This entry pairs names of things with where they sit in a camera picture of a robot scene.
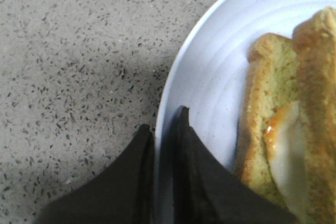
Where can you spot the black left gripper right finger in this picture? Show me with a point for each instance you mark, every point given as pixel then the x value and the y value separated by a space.
pixel 206 192

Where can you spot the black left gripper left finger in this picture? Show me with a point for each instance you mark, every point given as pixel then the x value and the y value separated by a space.
pixel 120 194

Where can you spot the light blue plate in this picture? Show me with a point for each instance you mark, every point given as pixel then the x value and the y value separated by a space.
pixel 208 76

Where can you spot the bread slice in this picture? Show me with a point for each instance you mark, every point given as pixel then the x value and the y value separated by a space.
pixel 271 83
pixel 314 43

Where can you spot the fried egg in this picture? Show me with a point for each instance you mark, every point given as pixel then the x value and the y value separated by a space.
pixel 285 150

